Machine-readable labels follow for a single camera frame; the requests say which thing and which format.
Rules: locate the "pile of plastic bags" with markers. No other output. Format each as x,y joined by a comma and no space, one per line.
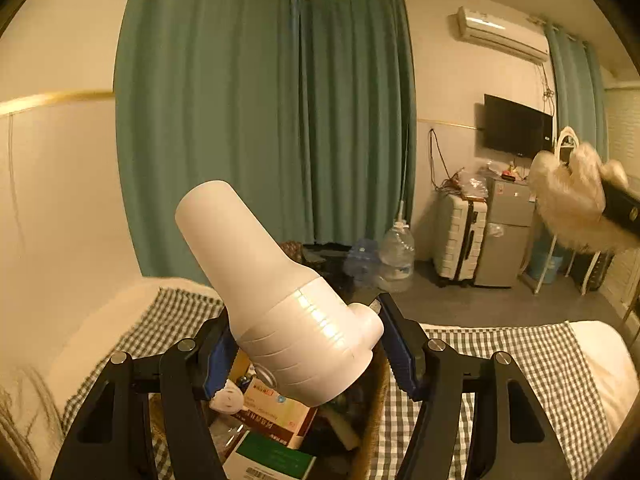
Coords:
472,182

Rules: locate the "brown cardboard box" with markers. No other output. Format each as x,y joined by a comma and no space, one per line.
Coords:
372,410

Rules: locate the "white air conditioner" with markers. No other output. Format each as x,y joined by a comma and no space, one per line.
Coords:
502,35

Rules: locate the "large clear water jug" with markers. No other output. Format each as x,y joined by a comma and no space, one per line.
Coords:
397,260

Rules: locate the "pack of water bottles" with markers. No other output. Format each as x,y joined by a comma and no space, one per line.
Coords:
362,260

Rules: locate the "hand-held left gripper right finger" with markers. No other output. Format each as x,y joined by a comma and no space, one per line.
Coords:
400,345

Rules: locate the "white louvred wardrobe door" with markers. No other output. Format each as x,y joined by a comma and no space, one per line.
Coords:
625,130

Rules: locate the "dark clothes pile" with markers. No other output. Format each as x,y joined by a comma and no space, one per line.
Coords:
325,257

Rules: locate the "green curtain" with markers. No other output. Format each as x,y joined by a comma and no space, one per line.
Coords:
575,85
200,100
355,120

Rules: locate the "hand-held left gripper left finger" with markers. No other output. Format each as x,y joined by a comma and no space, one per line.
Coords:
217,365

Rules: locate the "silver small fridge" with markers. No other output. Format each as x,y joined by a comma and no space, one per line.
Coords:
505,240

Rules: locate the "white oval vanity mirror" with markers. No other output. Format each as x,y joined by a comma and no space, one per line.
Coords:
567,137

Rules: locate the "clear plastic packet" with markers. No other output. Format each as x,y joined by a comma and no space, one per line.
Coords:
225,437

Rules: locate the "patterned fabric bag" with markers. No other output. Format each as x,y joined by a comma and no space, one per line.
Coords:
291,252

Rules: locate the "cream fluffy cloth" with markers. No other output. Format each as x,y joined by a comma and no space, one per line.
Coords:
25,425

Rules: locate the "black bag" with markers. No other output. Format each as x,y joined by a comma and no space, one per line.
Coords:
590,272

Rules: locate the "gold wall trim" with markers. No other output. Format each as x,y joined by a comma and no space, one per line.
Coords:
55,100

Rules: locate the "blue trash bin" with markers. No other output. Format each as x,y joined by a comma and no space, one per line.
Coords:
545,267

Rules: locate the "wooden chair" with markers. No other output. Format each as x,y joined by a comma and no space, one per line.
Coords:
631,310

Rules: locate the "green and white book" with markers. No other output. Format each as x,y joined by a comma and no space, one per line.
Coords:
272,460

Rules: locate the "black wall television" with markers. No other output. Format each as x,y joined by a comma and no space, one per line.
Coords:
517,125

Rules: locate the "white ribbed suitcase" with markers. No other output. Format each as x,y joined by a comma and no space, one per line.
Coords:
457,240

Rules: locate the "green checked blanket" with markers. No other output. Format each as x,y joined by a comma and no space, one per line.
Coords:
500,340

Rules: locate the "red cream medicine box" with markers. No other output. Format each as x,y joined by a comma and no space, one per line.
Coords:
275,415

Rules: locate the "white hair dryer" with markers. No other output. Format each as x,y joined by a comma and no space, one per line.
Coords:
280,310

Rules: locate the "white power plug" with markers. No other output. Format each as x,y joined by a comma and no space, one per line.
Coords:
227,399

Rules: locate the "white dressing table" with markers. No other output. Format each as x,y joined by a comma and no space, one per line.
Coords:
550,260

